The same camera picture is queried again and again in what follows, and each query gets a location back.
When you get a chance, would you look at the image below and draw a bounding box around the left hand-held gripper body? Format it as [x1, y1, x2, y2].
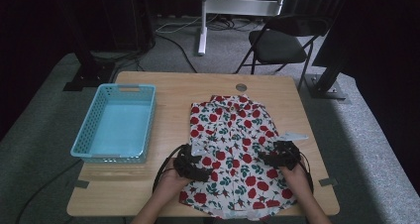
[173, 143, 210, 181]

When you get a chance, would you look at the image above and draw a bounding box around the thick black floor cable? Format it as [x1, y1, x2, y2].
[14, 158, 82, 224]

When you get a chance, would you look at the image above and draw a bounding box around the black metal stand post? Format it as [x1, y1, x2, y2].
[49, 0, 115, 92]
[308, 0, 351, 101]

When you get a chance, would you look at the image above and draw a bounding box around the white metal stand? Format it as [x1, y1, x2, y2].
[197, 0, 288, 56]

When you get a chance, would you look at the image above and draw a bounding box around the black folding chair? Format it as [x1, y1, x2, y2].
[233, 14, 331, 89]

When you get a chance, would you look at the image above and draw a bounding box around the light blue plastic basket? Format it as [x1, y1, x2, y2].
[69, 82, 157, 165]

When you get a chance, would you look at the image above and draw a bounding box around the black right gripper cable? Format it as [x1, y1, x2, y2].
[296, 153, 315, 193]

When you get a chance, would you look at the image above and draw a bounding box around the white floor cable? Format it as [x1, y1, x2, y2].
[155, 15, 204, 34]

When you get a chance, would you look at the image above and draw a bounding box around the red floral white shirt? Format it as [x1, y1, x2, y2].
[177, 94, 298, 222]

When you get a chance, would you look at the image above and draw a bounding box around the person's right hand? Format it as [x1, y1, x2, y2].
[278, 164, 313, 202]

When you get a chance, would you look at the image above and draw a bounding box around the person's left hand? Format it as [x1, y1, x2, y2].
[157, 158, 194, 202]

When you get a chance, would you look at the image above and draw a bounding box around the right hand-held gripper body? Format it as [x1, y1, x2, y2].
[269, 132, 310, 171]

